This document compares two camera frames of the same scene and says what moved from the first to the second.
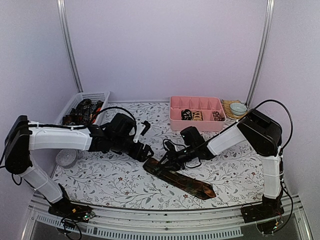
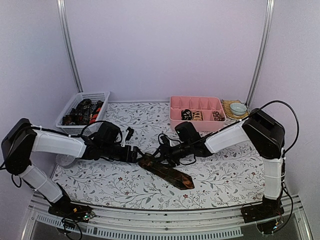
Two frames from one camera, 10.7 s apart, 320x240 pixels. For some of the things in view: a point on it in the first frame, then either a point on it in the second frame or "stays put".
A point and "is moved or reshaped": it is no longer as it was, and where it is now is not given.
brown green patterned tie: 201,189 is moved or reshaped
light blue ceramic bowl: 238,108 stays put
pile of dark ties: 84,114 stays put
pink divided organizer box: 206,113 stays put
